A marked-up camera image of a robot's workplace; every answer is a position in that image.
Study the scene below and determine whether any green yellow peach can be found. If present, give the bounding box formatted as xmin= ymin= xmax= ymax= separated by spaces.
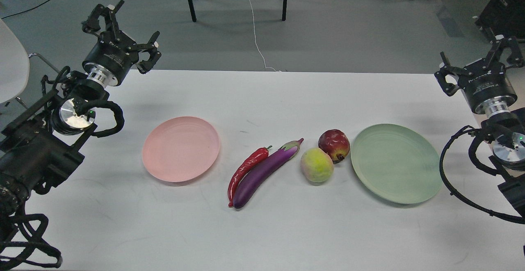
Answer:
xmin=300 ymin=148 xmax=334 ymax=183

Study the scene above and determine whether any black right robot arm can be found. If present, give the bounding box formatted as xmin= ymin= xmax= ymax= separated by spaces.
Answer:
xmin=434 ymin=34 xmax=525 ymax=224

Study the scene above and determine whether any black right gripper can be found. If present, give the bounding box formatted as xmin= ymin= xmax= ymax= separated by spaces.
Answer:
xmin=434 ymin=27 xmax=525 ymax=114

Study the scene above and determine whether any black equipment box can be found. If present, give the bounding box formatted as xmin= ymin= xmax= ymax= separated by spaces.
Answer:
xmin=475 ymin=0 xmax=525 ymax=43

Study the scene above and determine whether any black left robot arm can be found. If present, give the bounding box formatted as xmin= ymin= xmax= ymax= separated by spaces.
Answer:
xmin=0 ymin=0 xmax=161 ymax=271

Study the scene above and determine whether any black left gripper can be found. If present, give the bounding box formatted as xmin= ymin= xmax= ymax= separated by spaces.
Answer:
xmin=81 ymin=0 xmax=162 ymax=86

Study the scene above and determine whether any purple eggplant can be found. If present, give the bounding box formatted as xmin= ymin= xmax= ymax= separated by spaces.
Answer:
xmin=233 ymin=138 xmax=304 ymax=209

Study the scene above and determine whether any red pomegranate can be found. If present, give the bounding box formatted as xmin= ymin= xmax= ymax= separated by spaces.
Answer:
xmin=317 ymin=129 xmax=351 ymax=162

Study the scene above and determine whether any pink plate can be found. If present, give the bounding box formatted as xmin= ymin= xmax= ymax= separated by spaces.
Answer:
xmin=142 ymin=116 xmax=221 ymax=182

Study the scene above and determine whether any green plate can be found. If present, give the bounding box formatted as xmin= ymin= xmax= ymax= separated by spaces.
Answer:
xmin=350 ymin=124 xmax=442 ymax=205

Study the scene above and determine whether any white chair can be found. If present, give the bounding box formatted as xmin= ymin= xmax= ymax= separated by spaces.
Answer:
xmin=0 ymin=20 xmax=60 ymax=104

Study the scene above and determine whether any red chili pepper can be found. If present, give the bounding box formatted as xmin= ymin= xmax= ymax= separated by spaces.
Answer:
xmin=227 ymin=145 xmax=273 ymax=207

